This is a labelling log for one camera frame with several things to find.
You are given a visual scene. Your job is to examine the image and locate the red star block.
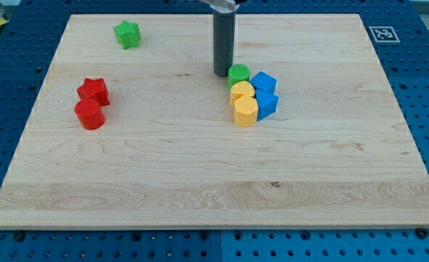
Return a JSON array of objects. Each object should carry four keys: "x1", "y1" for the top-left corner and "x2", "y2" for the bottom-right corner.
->
[{"x1": 76, "y1": 78, "x2": 111, "y2": 106}]

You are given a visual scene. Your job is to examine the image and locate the green star block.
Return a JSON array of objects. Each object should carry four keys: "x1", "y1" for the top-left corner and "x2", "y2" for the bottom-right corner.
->
[{"x1": 113, "y1": 20, "x2": 141, "y2": 49}]

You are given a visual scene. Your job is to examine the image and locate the yellow hexagon block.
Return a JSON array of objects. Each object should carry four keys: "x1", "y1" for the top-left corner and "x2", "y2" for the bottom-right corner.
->
[{"x1": 233, "y1": 96, "x2": 259, "y2": 127}]

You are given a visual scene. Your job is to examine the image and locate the yellow heart block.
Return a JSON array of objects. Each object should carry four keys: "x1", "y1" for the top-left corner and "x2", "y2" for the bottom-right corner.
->
[{"x1": 230, "y1": 81, "x2": 255, "y2": 105}]

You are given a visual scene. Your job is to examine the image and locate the blue pentagon block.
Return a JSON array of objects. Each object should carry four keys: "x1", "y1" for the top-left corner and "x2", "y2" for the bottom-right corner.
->
[{"x1": 255, "y1": 90, "x2": 278, "y2": 121}]

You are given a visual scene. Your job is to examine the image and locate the green cylinder block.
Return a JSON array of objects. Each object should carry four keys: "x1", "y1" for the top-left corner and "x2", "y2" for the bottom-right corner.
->
[{"x1": 228, "y1": 64, "x2": 250, "y2": 89}]

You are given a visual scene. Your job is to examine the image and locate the blue cube block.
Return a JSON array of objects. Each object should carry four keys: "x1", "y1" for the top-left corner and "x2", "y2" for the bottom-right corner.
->
[{"x1": 249, "y1": 71, "x2": 277, "y2": 94}]

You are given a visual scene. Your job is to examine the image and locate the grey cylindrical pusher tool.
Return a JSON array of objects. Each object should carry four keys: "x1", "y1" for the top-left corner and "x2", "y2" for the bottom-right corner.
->
[{"x1": 213, "y1": 9, "x2": 236, "y2": 77}]

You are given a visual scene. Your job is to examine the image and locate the wooden board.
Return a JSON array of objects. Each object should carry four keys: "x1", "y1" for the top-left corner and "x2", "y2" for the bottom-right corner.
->
[{"x1": 0, "y1": 14, "x2": 429, "y2": 230}]

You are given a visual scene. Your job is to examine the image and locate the red cylinder block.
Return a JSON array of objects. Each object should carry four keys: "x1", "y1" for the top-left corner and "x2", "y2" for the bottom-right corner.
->
[{"x1": 74, "y1": 98, "x2": 105, "y2": 130}]

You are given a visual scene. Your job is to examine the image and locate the white fiducial marker tag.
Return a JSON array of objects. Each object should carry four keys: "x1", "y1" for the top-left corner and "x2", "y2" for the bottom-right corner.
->
[{"x1": 369, "y1": 26, "x2": 400, "y2": 43}]

